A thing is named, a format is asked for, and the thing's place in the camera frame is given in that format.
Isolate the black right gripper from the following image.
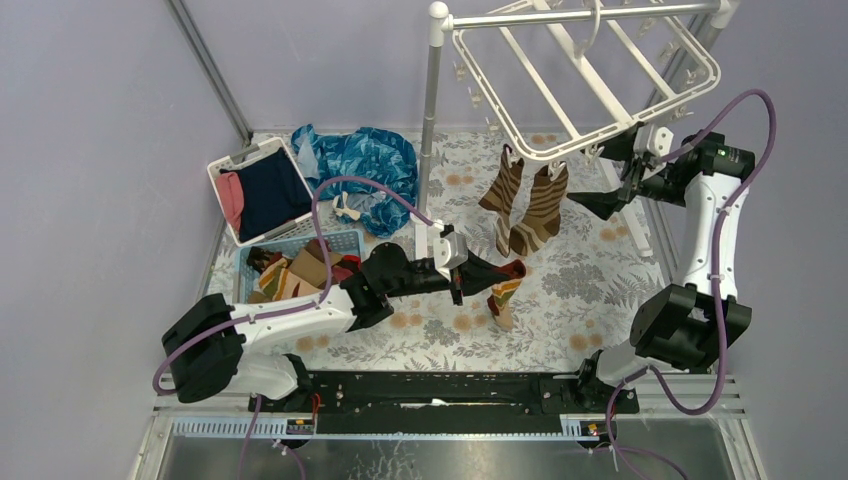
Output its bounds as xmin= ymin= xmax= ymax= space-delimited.
xmin=565 ymin=122 xmax=685 ymax=221

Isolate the red cuff multicolour sock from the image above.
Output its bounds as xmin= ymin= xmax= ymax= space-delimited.
xmin=487 ymin=260 xmax=526 ymax=331

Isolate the brown striped sock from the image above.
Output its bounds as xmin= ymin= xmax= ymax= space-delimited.
xmin=508 ymin=167 xmax=569 ymax=256
xmin=478 ymin=144 xmax=525 ymax=257

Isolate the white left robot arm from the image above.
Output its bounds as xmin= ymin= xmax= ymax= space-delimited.
xmin=153 ymin=243 xmax=526 ymax=411

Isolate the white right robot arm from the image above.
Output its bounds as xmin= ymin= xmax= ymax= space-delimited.
xmin=568 ymin=124 xmax=756 ymax=412

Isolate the white clip drying hanger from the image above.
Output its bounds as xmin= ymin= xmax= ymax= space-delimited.
xmin=429 ymin=1 xmax=735 ymax=163

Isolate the pile of assorted socks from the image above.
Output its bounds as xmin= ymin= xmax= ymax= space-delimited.
xmin=246 ymin=239 xmax=361 ymax=304

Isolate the floral patterned table mat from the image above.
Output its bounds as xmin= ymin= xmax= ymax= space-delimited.
xmin=204 ymin=132 xmax=666 ymax=372

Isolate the silver white drying rack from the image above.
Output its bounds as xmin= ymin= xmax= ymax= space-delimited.
xmin=409 ymin=0 xmax=747 ymax=261

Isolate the light blue sock basket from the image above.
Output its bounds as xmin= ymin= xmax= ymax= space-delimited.
xmin=232 ymin=229 xmax=366 ymax=303

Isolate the blue patterned cloth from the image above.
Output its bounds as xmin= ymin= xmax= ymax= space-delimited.
xmin=291 ymin=124 xmax=419 ymax=238

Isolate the dark navy folded garment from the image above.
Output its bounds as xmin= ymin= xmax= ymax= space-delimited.
xmin=222 ymin=148 xmax=312 ymax=243

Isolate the white plastic basket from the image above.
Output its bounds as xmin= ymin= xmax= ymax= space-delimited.
xmin=206 ymin=136 xmax=313 ymax=247

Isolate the pink folded garment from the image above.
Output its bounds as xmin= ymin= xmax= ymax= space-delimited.
xmin=214 ymin=172 xmax=245 ymax=233

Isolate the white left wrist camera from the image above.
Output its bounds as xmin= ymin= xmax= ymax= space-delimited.
xmin=432 ymin=223 xmax=469 ymax=276

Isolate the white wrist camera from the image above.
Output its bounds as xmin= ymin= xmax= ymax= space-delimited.
xmin=633 ymin=124 xmax=674 ymax=170
xmin=432 ymin=223 xmax=469 ymax=276

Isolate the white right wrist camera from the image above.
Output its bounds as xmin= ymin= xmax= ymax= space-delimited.
xmin=633 ymin=124 xmax=674 ymax=170

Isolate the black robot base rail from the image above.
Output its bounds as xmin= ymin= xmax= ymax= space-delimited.
xmin=248 ymin=370 xmax=639 ymax=435

